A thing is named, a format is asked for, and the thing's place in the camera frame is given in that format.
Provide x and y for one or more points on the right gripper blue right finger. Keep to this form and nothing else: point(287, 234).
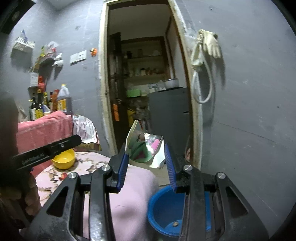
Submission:
point(174, 167)

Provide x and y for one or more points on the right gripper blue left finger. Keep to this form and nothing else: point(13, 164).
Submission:
point(119, 165)

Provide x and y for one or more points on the green pink foil wrapper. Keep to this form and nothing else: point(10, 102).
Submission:
point(143, 147)

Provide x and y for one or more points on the silver foil wrapper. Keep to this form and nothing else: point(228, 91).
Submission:
point(86, 129)

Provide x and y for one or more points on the person's left hand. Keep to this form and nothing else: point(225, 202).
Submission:
point(19, 204)

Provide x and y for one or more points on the yellow bowl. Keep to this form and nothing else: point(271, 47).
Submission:
point(65, 160)

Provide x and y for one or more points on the red checked towel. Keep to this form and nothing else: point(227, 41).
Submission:
point(45, 130)

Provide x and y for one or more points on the dark sauce bottle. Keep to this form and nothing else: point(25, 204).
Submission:
point(39, 109)

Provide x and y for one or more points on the blue plastic bucket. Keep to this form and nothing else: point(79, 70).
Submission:
point(165, 213)

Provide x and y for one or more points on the pink floral cloth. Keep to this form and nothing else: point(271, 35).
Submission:
point(83, 206)

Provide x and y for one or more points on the large oil jug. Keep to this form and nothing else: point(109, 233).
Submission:
point(64, 100)

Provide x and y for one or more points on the grey refrigerator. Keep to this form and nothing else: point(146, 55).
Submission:
point(170, 117)

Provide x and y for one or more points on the metal pot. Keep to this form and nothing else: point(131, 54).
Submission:
point(171, 83)

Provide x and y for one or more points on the white rubber gloves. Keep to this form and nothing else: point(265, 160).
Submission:
point(206, 42)

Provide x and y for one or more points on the white wall switch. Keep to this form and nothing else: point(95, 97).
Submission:
point(77, 57)

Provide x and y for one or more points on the white wall basket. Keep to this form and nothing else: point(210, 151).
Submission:
point(23, 44)

